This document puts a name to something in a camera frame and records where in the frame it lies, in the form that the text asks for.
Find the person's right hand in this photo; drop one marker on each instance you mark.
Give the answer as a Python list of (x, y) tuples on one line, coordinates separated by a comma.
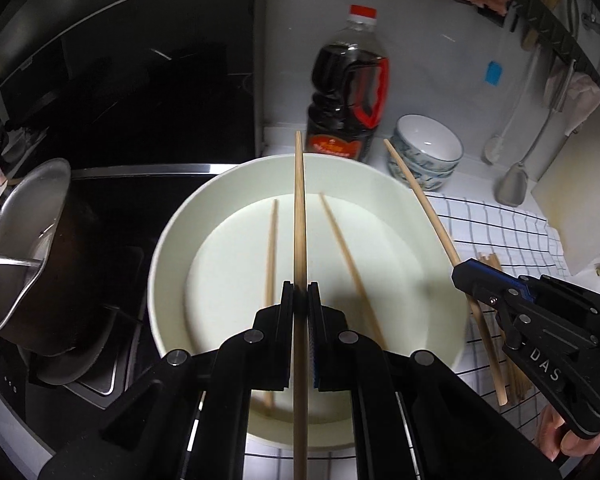
[(552, 439)]

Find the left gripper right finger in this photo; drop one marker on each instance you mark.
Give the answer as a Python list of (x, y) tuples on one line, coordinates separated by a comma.
[(413, 418)]

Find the bottom floral ceramic bowl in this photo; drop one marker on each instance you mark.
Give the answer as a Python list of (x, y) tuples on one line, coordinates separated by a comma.
[(427, 179)]

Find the middle floral ceramic bowl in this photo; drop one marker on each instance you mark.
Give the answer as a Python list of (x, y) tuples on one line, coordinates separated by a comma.
[(421, 162)]

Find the top floral ceramic bowl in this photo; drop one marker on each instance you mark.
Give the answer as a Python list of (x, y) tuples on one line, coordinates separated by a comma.
[(430, 137)]

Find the black induction cooktop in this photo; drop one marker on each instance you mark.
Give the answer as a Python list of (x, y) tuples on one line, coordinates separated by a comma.
[(55, 398)]

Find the floral ceramic bowl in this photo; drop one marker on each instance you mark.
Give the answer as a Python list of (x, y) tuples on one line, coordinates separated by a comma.
[(427, 179), (421, 162), (430, 137)]

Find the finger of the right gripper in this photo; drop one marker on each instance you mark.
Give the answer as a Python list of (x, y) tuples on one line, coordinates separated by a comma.
[(491, 286)]

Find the white cutting board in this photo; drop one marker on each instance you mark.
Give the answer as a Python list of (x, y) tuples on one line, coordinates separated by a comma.
[(568, 194)]

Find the hanging white dish brush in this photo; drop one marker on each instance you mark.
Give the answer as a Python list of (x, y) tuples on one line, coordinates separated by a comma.
[(492, 150)]

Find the dark soy sauce bottle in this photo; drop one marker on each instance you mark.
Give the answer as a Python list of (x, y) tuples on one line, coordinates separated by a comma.
[(350, 78)]

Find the white black checkered cloth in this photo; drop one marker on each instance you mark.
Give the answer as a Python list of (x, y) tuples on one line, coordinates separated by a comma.
[(398, 266)]

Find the hanging metal spatula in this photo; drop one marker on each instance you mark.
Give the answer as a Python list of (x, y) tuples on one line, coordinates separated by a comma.
[(511, 190)]

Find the stainless steel pot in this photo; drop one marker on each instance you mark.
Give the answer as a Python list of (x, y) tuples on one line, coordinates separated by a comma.
[(49, 264)]

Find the blue wall hook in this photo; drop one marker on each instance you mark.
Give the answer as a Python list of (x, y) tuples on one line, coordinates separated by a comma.
[(493, 73)]

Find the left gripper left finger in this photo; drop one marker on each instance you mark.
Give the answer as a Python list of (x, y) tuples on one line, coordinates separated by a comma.
[(187, 416)]

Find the white hanging rag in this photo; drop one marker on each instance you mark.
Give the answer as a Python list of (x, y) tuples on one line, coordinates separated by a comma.
[(582, 96)]

